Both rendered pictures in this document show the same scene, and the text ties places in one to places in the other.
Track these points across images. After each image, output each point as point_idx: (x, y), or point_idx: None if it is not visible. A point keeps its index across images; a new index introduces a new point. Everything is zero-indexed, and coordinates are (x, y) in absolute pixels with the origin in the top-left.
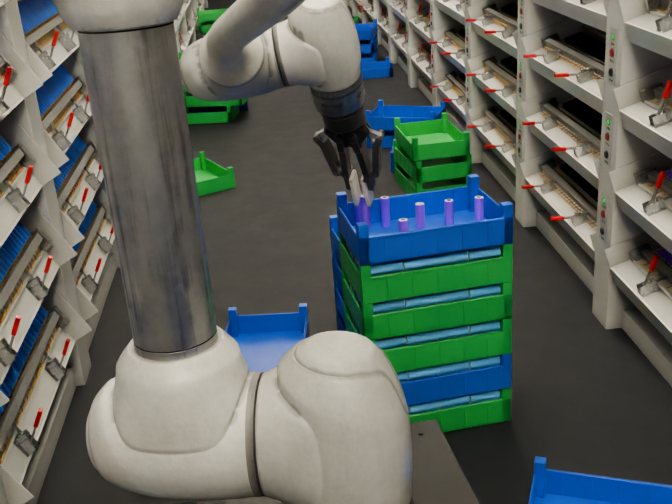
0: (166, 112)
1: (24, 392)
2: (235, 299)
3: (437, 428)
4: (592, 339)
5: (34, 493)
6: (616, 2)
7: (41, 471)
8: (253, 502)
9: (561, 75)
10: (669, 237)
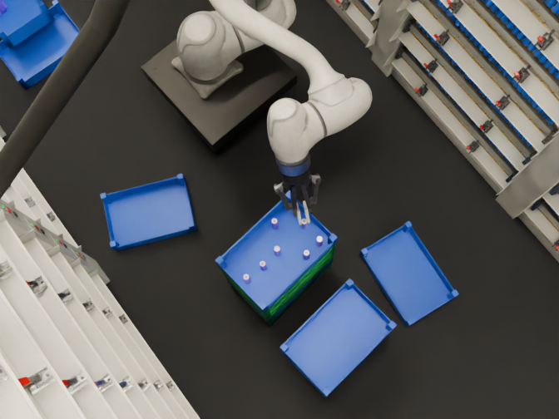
0: None
1: (445, 101)
2: (493, 347)
3: (208, 138)
4: (215, 403)
5: (422, 106)
6: None
7: (434, 119)
8: (254, 61)
9: None
10: (138, 347)
